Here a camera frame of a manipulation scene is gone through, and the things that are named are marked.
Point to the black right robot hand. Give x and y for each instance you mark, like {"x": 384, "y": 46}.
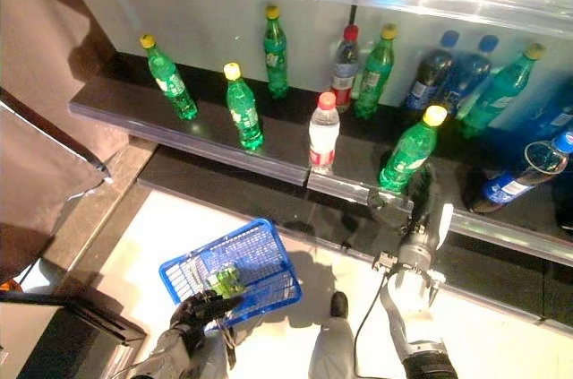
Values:
{"x": 423, "y": 217}

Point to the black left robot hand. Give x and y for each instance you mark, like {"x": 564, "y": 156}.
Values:
{"x": 197, "y": 312}

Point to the green soda bottle yellow cap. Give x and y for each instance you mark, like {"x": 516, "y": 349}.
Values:
{"x": 412, "y": 146}
{"x": 172, "y": 83}
{"x": 501, "y": 97}
{"x": 373, "y": 79}
{"x": 275, "y": 61}
{"x": 244, "y": 110}

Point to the blue plastic shopping basket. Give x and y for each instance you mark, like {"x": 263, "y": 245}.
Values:
{"x": 264, "y": 262}

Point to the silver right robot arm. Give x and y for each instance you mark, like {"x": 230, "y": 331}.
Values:
{"x": 412, "y": 285}

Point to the green plastic bottle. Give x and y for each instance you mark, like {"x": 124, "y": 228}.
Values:
{"x": 226, "y": 282}

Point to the silver left robot leg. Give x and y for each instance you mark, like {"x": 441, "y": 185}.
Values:
{"x": 215, "y": 352}

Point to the silver robot leg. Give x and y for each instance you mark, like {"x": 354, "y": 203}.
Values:
{"x": 215, "y": 352}
{"x": 333, "y": 343}

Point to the dark cola bottle blue cap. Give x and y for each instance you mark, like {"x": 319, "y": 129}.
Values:
{"x": 425, "y": 83}
{"x": 470, "y": 79}
{"x": 557, "y": 114}
{"x": 506, "y": 186}

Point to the black base plinth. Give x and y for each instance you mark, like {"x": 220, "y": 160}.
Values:
{"x": 250, "y": 195}

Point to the clear water bottle red cap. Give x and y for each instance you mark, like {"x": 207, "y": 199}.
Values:
{"x": 344, "y": 70}
{"x": 323, "y": 132}

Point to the black framed cabinet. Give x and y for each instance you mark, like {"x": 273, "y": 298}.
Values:
{"x": 67, "y": 343}

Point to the silver right robot leg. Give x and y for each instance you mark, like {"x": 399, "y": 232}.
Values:
{"x": 333, "y": 343}

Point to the dark metal bar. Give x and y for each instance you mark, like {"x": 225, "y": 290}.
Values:
{"x": 53, "y": 135}

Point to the brown cloth curtain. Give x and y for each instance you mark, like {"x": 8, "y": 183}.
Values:
{"x": 45, "y": 61}

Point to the black shelf board clear rail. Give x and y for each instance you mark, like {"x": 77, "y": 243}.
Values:
{"x": 358, "y": 159}
{"x": 201, "y": 123}

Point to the dark shelf upright post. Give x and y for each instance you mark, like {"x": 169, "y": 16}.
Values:
{"x": 353, "y": 16}

